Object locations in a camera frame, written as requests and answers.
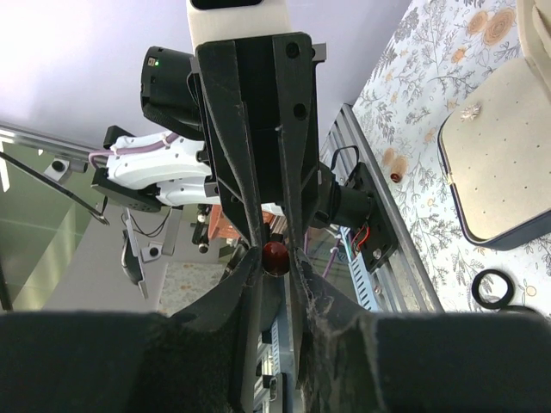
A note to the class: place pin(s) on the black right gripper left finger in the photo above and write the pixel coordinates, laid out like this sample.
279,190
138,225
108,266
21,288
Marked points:
201,359

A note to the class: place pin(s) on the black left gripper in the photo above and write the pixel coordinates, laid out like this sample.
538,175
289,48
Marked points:
253,103

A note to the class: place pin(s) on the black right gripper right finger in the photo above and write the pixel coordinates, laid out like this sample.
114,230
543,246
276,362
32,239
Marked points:
354,360

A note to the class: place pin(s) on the cream navy jewelry box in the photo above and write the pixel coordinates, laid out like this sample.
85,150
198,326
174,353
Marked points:
498,165

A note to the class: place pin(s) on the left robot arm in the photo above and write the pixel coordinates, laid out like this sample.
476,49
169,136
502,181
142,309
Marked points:
160,170

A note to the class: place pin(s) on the orange plastic basket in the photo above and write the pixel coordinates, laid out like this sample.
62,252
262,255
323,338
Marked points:
220,226

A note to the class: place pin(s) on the floral patterned tablecloth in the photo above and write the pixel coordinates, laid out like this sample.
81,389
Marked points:
439,53

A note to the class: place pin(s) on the silver flower stud in box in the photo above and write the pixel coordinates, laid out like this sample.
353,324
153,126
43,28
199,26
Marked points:
470,113

